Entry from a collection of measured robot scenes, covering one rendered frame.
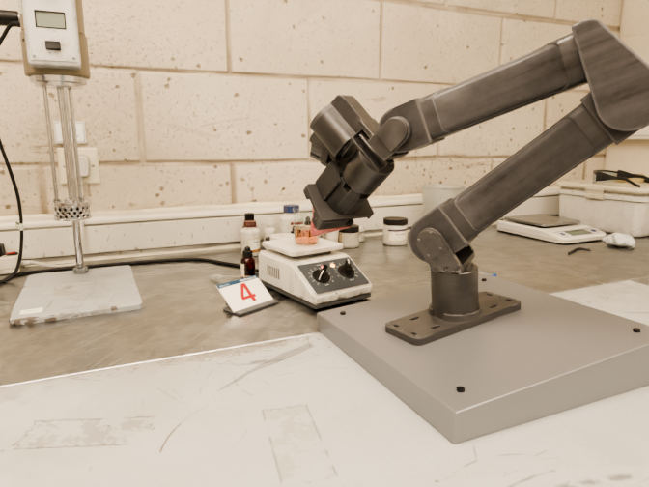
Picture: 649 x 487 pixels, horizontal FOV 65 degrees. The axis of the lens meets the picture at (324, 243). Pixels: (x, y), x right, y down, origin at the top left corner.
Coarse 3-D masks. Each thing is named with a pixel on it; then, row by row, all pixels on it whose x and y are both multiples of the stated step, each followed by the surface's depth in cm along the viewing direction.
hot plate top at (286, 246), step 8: (272, 240) 101; (280, 240) 101; (288, 240) 101; (320, 240) 101; (272, 248) 95; (280, 248) 93; (288, 248) 93; (296, 248) 93; (304, 248) 93; (312, 248) 93; (320, 248) 93; (328, 248) 94; (336, 248) 95
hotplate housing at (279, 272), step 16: (272, 256) 96; (288, 256) 94; (304, 256) 93; (320, 256) 94; (336, 256) 95; (272, 272) 95; (288, 272) 91; (272, 288) 97; (288, 288) 91; (304, 288) 87; (352, 288) 90; (368, 288) 91; (320, 304) 86
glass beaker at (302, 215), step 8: (296, 208) 97; (304, 208) 97; (296, 216) 93; (304, 216) 93; (296, 224) 94; (304, 224) 93; (296, 232) 94; (304, 232) 93; (296, 240) 94; (304, 240) 94; (312, 240) 94
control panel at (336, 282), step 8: (312, 264) 91; (320, 264) 92; (328, 264) 92; (336, 264) 93; (352, 264) 94; (304, 272) 88; (312, 272) 89; (328, 272) 90; (336, 272) 91; (360, 272) 93; (312, 280) 87; (336, 280) 89; (344, 280) 90; (352, 280) 91; (360, 280) 91; (320, 288) 86; (328, 288) 87; (336, 288) 88; (344, 288) 88
